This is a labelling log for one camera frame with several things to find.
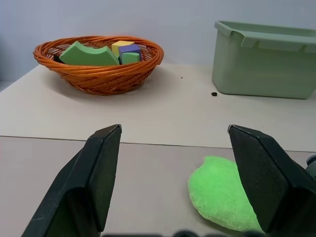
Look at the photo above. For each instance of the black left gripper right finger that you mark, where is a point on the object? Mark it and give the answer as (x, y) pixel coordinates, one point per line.
(274, 182)

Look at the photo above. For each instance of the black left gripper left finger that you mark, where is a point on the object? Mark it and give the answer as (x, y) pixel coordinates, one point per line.
(81, 187)

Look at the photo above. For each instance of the green plush toy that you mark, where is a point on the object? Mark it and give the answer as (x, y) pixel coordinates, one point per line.
(217, 195)

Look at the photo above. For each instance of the orange wicker basket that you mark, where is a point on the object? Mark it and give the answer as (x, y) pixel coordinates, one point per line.
(103, 76)

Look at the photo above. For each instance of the pale green plastic bin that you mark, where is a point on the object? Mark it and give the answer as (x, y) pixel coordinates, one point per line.
(261, 66)

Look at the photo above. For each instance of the green curved foam block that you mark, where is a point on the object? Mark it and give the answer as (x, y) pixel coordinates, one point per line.
(86, 55)

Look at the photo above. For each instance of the small green foam block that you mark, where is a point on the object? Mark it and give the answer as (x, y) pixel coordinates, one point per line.
(129, 58)

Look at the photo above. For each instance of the purple foam block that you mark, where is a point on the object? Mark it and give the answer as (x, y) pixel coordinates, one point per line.
(129, 50)

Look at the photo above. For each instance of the yellow foam block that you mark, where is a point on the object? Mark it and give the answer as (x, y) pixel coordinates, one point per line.
(119, 47)

